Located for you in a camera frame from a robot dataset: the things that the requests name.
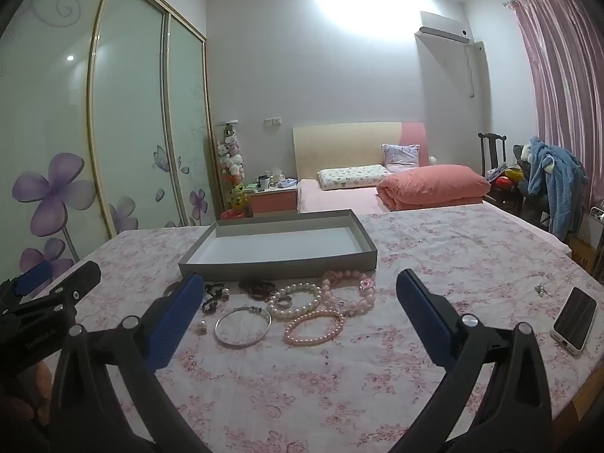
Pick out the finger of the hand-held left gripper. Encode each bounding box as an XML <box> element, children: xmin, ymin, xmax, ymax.
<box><xmin>0</xmin><ymin>260</ymin><xmax>54</xmax><ymax>304</ymax></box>
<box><xmin>26</xmin><ymin>260</ymin><xmax>102</xmax><ymax>322</ymax></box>

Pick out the pink floral tablecloth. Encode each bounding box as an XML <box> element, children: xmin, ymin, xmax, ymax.
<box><xmin>28</xmin><ymin>205</ymin><xmax>604</xmax><ymax>453</ymax></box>

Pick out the dark wooden chair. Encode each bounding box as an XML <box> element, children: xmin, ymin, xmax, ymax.
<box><xmin>478</xmin><ymin>132</ymin><xmax>524</xmax><ymax>215</ymax></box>

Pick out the thin silver bangle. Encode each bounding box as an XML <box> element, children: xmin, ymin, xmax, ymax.
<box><xmin>214</xmin><ymin>306</ymin><xmax>273</xmax><ymax>351</ymax></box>

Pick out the blue fleece robe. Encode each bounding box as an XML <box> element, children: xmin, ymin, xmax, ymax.
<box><xmin>526</xmin><ymin>137</ymin><xmax>588</xmax><ymax>241</ymax></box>

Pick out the colourful plush toy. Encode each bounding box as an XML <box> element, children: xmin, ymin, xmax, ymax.
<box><xmin>488</xmin><ymin>166</ymin><xmax>525</xmax><ymax>190</ymax></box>

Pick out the smartphone in white case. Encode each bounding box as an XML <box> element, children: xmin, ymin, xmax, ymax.
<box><xmin>550</xmin><ymin>286</ymin><xmax>598</xmax><ymax>356</ymax></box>

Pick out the black bead bracelet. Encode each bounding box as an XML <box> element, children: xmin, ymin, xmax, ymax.
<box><xmin>202</xmin><ymin>283</ymin><xmax>232</xmax><ymax>314</ymax></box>

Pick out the pink curtain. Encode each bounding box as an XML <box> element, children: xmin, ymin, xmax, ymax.
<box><xmin>507</xmin><ymin>0</ymin><xmax>604</xmax><ymax>218</ymax></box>

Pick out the bed with pink sheet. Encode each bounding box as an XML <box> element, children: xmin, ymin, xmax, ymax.
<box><xmin>297</xmin><ymin>178</ymin><xmax>487</xmax><ymax>215</ymax></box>

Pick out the grey cardboard tray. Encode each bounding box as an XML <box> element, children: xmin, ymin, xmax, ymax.
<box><xmin>178</xmin><ymin>209</ymin><xmax>378</xmax><ymax>288</ymax></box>

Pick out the person's left hand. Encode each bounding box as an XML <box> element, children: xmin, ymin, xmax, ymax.
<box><xmin>0</xmin><ymin>360</ymin><xmax>54</xmax><ymax>439</ymax></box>

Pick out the pink pearl bracelet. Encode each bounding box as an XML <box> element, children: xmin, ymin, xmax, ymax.
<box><xmin>284</xmin><ymin>310</ymin><xmax>346</xmax><ymax>346</ymax></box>

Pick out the cardboard box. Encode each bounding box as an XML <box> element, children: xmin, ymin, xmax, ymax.
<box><xmin>569</xmin><ymin>236</ymin><xmax>604</xmax><ymax>284</ymax></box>

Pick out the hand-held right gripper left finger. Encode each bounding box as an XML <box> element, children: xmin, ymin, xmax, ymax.
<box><xmin>49</xmin><ymin>272</ymin><xmax>213</xmax><ymax>453</ymax></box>

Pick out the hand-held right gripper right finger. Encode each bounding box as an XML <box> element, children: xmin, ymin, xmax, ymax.
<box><xmin>391</xmin><ymin>269</ymin><xmax>553</xmax><ymax>453</ymax></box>

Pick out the white air conditioner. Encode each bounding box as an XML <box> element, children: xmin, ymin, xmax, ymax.
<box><xmin>415</xmin><ymin>11</ymin><xmax>471</xmax><ymax>44</ymax></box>

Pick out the dark red bead bracelet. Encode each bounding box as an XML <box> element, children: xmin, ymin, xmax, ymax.
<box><xmin>238</xmin><ymin>279</ymin><xmax>277</xmax><ymax>300</ymax></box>

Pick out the coral pink pillow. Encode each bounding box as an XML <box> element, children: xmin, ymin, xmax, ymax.
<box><xmin>376</xmin><ymin>164</ymin><xmax>492</xmax><ymax>211</ymax></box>

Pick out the beige and pink headboard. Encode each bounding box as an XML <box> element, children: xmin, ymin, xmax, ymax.
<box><xmin>293</xmin><ymin>122</ymin><xmax>430</xmax><ymax>180</ymax></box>

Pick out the plush toy bouquet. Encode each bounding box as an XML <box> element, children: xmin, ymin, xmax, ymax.
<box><xmin>217</xmin><ymin>123</ymin><xmax>248</xmax><ymax>213</ymax></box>

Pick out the white printed pillow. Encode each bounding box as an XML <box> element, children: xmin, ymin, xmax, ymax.
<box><xmin>317</xmin><ymin>164</ymin><xmax>392</xmax><ymax>191</ymax></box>

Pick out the white pearl bracelet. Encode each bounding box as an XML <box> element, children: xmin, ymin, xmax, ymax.
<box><xmin>267</xmin><ymin>283</ymin><xmax>322</xmax><ymax>322</ymax></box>

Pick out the pink nightstand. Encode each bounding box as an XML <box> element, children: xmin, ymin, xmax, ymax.
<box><xmin>248</xmin><ymin>184</ymin><xmax>299</xmax><ymax>218</ymax></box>

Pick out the flower print sliding wardrobe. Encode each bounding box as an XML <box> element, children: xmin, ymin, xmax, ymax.
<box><xmin>0</xmin><ymin>0</ymin><xmax>220</xmax><ymax>284</ymax></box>

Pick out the purple pillow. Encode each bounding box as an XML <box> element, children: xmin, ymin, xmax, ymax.
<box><xmin>381</xmin><ymin>144</ymin><xmax>421</xmax><ymax>173</ymax></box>

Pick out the pink bead necklace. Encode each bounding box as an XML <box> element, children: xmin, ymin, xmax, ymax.
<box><xmin>321</xmin><ymin>269</ymin><xmax>377</xmax><ymax>318</ymax></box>

